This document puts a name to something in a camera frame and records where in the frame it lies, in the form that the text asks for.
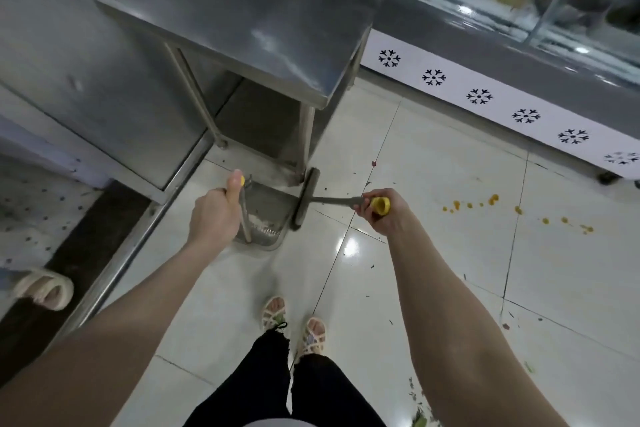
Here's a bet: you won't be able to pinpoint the person's right forearm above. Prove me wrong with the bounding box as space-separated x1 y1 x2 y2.
387 221 571 427

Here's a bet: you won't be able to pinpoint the grey glass display freezer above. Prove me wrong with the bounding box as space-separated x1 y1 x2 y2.
357 0 640 187

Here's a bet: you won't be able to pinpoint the person's right hand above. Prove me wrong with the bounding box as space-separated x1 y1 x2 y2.
353 187 421 238

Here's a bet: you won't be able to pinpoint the person's black trousers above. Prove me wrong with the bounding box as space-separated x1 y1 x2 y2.
182 329 389 427

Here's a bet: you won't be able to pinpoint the person's left hand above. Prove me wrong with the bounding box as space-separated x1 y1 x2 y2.
185 169 246 255

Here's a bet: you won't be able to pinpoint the leaf debris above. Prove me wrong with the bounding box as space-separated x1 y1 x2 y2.
319 159 536 427

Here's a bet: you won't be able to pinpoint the person's left forearm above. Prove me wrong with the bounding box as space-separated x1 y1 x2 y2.
0 236 236 427

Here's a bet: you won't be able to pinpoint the person's beige sandal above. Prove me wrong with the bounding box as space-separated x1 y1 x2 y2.
261 296 289 332
299 317 327 358

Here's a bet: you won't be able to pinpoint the person's right beige sandal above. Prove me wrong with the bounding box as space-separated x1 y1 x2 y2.
299 317 327 358

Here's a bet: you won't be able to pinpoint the grey broom with yellow cap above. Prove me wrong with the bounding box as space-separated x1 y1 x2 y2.
291 167 391 232

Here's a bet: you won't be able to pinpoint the stainless steel table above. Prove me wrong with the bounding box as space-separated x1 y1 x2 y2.
95 0 426 187

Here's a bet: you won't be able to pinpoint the beige slipper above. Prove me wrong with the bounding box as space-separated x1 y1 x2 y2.
9 269 75 312

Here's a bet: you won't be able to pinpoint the grey dustpan with yellow-tipped handle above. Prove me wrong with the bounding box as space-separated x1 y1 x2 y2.
232 176 301 251

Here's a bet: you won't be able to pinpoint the orange liquid spill drops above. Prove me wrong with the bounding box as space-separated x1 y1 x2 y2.
441 193 595 235

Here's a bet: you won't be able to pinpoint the white appliance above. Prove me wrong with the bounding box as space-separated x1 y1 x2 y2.
0 113 116 190

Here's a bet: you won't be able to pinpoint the person's left beige sandal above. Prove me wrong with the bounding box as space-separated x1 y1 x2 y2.
261 296 289 332

